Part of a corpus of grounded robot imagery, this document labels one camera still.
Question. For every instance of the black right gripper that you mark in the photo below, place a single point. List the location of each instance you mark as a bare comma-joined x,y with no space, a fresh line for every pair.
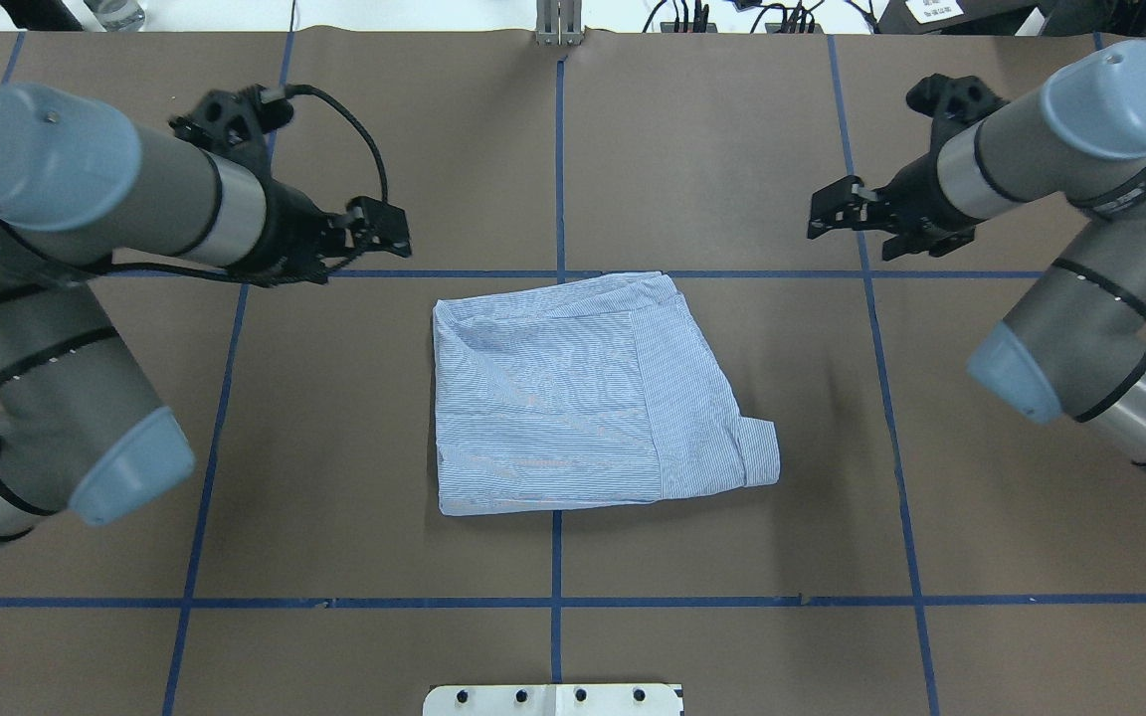
915,195

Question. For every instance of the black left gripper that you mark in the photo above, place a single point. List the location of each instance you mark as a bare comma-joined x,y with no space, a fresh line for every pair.
292,230

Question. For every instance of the blue striped button shirt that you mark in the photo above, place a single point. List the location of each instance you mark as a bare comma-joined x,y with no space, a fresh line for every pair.
594,393

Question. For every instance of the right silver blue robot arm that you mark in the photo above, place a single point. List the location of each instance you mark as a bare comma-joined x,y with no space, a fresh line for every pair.
1072,345

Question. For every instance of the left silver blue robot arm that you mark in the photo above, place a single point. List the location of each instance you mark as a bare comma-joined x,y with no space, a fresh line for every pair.
85,193

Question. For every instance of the black box white label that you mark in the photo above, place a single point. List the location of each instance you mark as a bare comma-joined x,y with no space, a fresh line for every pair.
959,18

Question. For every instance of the clear bottle black lid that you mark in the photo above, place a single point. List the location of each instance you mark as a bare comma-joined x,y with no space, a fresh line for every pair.
118,16

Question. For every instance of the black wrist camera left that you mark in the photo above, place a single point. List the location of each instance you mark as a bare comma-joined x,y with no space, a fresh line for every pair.
236,125

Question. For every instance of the aluminium frame post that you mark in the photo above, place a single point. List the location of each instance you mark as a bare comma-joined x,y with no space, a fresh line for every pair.
559,23

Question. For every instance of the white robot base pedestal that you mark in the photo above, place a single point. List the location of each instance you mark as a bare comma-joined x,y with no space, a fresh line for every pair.
556,699

